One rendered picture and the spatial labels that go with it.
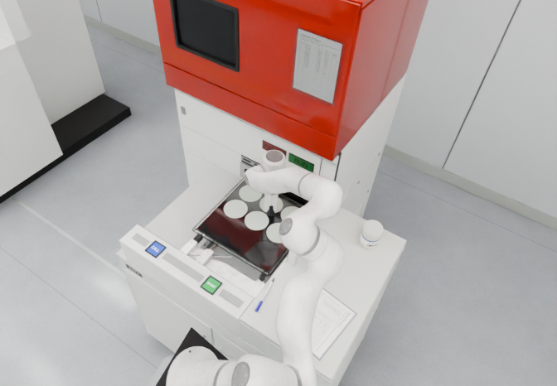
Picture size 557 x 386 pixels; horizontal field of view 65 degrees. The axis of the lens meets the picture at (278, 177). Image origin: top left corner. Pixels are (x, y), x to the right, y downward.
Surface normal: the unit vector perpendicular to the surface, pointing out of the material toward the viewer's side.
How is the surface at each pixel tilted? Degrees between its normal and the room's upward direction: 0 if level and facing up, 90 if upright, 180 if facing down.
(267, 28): 90
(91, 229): 0
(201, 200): 0
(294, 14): 90
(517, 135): 90
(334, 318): 0
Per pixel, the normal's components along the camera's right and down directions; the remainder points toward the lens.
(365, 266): 0.05, -0.69
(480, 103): -0.54, 0.59
